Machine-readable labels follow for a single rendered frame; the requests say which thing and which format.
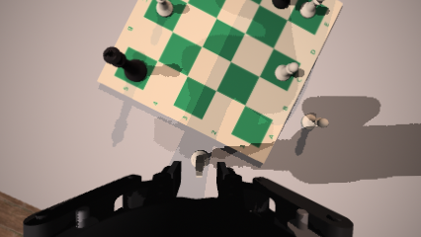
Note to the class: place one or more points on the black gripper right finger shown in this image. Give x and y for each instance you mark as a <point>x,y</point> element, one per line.
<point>295,213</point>

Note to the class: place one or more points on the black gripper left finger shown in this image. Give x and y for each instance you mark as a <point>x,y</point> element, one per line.
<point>70,217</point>

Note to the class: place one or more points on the green and cream chessboard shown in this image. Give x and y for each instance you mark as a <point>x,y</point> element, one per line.
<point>211,65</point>

